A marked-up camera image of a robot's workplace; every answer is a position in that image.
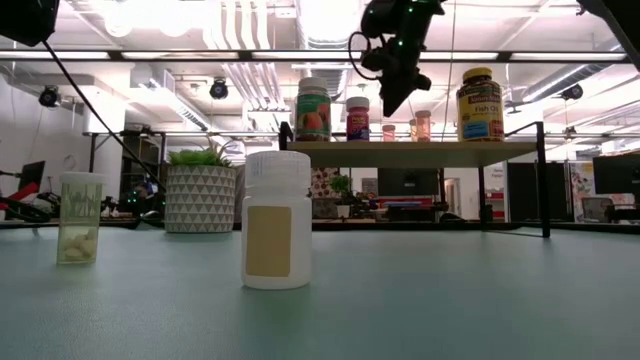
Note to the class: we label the black monitor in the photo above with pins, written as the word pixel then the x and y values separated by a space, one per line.
pixel 407 182
pixel 617 175
pixel 31 175

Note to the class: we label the red bar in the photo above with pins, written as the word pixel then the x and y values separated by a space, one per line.
pixel 22 192

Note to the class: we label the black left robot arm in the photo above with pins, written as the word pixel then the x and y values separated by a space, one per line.
pixel 25 20

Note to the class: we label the orange-label gummy bottle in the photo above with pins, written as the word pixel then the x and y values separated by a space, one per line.
pixel 313 115

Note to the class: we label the pink pill vial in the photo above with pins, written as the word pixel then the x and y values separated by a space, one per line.
pixel 423 127

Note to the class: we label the pale yellow pill vial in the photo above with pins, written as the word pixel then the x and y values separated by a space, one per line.
pixel 413 132

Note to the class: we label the red background box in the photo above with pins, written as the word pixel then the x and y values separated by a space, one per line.
pixel 400 201

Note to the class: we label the yellow-green pill vial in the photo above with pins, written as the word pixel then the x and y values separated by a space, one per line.
pixel 80 220

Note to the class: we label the succulent in white patterned pot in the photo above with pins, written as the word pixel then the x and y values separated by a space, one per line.
pixel 200 200

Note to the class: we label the colourful poster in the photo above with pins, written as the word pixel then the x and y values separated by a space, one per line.
pixel 582 185

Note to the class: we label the black overhead light bar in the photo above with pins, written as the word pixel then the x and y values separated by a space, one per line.
pixel 245 55

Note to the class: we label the black ceiling camera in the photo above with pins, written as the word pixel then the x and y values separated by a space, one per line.
pixel 218 89
pixel 571 92
pixel 50 96

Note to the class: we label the red-dotted patterned panel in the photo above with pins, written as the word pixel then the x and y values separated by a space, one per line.
pixel 325 182

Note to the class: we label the brown fish oil bottle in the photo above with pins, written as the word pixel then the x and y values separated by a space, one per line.
pixel 480 110

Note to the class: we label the black table frame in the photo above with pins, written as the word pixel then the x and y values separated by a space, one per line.
pixel 410 226

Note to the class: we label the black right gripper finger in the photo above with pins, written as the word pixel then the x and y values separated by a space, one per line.
pixel 407 87
pixel 391 97

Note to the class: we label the pink-label medicine bottle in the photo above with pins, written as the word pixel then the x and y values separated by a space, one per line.
pixel 357 125

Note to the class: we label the small salmon pill vial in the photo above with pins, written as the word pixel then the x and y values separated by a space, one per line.
pixel 388 134

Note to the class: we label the green table mat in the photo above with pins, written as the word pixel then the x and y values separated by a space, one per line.
pixel 400 320

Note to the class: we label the black shelving rack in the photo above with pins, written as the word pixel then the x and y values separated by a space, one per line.
pixel 142 165

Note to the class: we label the wooden shelf with black legs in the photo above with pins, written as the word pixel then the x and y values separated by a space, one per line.
pixel 415 154

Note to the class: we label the small background potted plant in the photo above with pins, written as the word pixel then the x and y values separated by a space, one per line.
pixel 341 185

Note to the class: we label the white bottle with yellow label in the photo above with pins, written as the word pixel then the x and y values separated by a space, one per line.
pixel 300 225

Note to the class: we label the grey office chair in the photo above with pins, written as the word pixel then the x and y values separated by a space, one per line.
pixel 595 207

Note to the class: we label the black cabinet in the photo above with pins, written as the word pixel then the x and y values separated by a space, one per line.
pixel 525 192

